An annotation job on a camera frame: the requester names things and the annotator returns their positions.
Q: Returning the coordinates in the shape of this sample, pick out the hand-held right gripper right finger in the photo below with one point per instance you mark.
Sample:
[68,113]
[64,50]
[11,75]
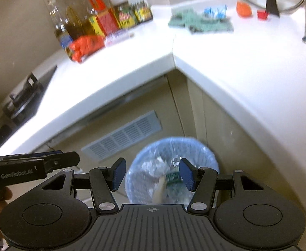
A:
[188,174]

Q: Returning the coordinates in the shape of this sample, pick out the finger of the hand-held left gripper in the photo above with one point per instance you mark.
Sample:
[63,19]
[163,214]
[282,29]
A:
[40,153]
[64,160]

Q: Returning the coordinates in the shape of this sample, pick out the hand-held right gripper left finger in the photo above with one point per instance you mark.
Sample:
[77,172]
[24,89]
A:
[119,174]

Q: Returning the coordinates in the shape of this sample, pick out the crushed clear plastic bottle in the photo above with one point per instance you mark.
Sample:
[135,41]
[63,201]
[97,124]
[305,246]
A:
[173,177]

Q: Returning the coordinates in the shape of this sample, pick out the clear plastic bin liner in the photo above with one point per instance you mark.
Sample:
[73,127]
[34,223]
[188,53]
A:
[134,177]

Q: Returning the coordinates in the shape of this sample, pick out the blue plastic trash bin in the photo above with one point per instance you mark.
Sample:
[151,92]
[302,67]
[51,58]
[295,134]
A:
[194,146]

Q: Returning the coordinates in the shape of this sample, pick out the white tissue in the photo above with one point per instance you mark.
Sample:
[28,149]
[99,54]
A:
[153,166]

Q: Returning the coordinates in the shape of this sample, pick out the labelled clear plastic box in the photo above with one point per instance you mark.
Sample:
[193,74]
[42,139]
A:
[118,38]

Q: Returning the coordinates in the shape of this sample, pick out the cabinet vent grille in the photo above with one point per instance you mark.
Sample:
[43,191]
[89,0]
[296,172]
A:
[121,136]

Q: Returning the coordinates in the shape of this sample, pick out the black gas stove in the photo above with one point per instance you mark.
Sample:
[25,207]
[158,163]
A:
[24,102]

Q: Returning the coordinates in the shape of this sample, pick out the orange plastic bag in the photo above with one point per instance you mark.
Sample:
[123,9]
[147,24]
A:
[87,47]

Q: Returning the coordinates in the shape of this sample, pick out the blue label oil bottle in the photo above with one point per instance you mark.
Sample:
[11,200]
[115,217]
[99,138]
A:
[61,36]

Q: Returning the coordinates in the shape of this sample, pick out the olive oil bottle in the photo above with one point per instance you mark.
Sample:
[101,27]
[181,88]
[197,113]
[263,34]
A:
[74,21]

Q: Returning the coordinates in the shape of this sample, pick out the green cloth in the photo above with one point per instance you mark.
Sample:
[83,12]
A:
[194,22]

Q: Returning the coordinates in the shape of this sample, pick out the checkered lid sauce jar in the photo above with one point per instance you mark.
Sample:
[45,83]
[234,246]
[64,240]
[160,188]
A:
[142,13]

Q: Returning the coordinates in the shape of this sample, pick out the blue white wrapper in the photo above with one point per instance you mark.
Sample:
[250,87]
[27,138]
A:
[215,11]

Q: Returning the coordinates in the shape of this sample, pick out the orange scrubber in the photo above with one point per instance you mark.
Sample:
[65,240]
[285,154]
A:
[244,9]

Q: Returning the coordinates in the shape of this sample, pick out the small red cup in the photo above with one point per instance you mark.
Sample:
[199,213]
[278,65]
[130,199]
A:
[263,15]

